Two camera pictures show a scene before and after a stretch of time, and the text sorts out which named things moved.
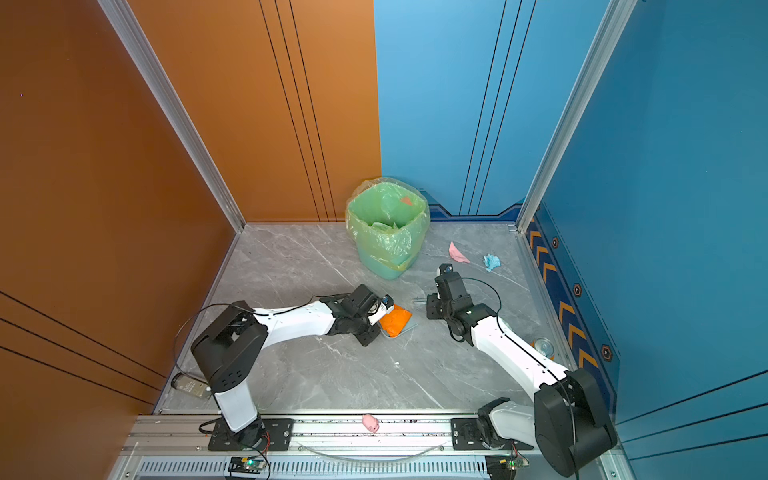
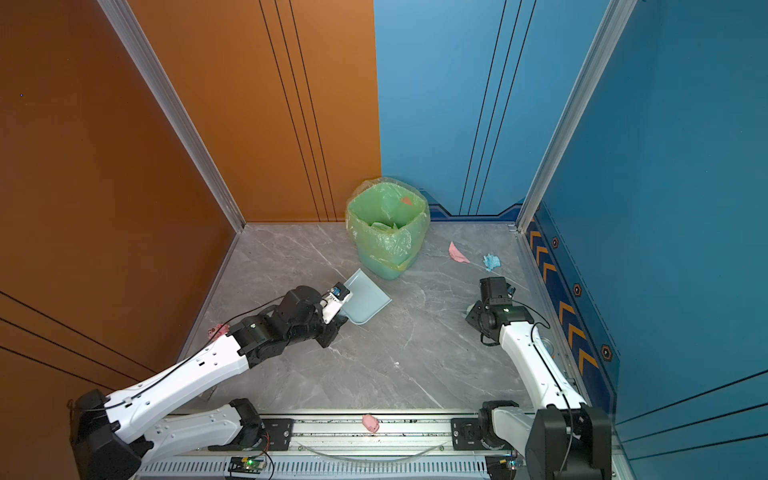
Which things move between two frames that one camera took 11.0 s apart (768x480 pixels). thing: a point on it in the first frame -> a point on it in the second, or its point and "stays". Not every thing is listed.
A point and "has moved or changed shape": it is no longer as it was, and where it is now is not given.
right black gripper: (431, 306) -> (472, 315)
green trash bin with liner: (387, 219) stays
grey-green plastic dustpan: (410, 325) has moved or changed shape
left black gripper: (375, 331) -> (333, 330)
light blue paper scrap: (491, 262) stays
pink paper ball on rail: (370, 422) stays
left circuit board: (249, 464) stays
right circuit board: (504, 467) stays
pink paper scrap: (456, 254) stays
